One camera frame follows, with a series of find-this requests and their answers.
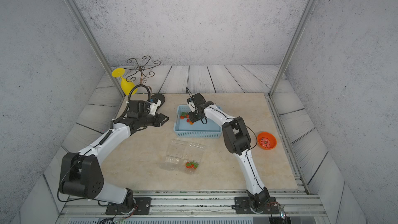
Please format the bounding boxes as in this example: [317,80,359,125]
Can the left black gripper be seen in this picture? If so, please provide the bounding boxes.
[138,112,170,128]

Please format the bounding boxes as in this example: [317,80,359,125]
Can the light blue plastic basket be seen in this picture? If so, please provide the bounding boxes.
[173,105,222,139]

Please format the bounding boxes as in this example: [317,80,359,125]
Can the clear clamshell container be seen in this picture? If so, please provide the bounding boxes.
[181,142,205,174]
[160,140,187,171]

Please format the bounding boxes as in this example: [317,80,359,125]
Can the strawberries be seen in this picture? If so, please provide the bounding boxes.
[185,161,200,170]

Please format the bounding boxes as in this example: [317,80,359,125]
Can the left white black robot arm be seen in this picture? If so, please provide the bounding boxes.
[58,94,169,207]

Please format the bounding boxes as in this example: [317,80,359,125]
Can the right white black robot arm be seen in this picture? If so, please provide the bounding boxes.
[187,99,271,213]

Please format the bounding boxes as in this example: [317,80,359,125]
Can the strawberry cluster left basket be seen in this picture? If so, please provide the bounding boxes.
[180,112,193,125]

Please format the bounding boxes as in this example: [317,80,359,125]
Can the yellow plastic wine glass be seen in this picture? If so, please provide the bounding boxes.
[112,68,135,95]

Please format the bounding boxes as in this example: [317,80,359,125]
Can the orange plastic bowl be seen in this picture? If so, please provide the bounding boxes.
[257,132,277,150]

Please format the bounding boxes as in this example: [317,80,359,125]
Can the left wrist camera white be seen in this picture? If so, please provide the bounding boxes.
[149,97,164,116]

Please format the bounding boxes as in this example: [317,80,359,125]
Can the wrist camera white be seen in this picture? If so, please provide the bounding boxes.
[149,97,164,116]
[187,93,206,111]

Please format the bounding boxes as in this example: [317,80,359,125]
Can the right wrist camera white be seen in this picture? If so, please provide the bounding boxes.
[187,93,206,111]

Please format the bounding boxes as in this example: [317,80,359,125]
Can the bronze wire glass rack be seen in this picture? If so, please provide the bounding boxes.
[126,56,165,104]

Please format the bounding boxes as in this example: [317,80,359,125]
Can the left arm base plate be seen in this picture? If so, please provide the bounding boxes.
[105,197,152,215]

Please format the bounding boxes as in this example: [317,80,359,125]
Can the aluminium mounting rail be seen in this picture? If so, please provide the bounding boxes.
[60,190,330,224]

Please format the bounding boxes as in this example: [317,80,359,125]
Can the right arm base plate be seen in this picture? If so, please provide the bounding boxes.
[232,197,280,215]

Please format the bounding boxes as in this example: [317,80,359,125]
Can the left aluminium frame post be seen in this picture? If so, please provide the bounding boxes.
[64,0,125,97]

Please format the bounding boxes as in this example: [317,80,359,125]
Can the aluminium frame post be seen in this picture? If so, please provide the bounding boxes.
[268,0,317,98]
[64,0,125,97]

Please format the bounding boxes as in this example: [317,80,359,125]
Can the right aluminium frame post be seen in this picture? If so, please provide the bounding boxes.
[268,0,317,98]

